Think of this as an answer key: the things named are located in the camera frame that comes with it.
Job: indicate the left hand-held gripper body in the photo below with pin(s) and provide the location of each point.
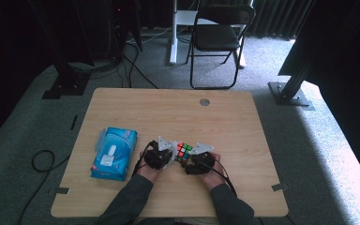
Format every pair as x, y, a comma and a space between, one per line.
157, 159

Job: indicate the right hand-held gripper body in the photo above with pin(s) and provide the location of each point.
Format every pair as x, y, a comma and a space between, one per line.
204, 162

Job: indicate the white wet wipe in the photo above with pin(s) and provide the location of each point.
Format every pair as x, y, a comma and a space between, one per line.
112, 150
173, 154

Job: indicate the colourful puzzle cube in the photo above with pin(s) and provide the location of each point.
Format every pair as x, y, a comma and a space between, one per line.
183, 151

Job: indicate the blue wet wipes pack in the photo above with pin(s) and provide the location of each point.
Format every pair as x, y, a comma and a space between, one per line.
122, 162

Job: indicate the person's left hand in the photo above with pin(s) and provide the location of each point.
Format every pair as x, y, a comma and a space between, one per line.
147, 173

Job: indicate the person's right hand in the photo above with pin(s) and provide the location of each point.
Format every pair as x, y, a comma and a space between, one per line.
215, 178

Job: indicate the grey round table grommet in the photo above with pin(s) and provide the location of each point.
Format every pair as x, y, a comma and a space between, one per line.
204, 102

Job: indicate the grey tape piece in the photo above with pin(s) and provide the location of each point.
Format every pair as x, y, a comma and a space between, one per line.
62, 190
279, 187

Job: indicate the black metal stand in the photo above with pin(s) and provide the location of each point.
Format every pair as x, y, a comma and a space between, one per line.
289, 95
65, 86

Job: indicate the black folding chair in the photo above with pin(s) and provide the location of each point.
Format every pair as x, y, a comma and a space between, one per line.
214, 37

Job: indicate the black computer tower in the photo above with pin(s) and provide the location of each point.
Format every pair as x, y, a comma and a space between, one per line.
118, 31

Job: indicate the dark curtain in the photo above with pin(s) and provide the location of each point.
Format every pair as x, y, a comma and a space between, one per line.
275, 18

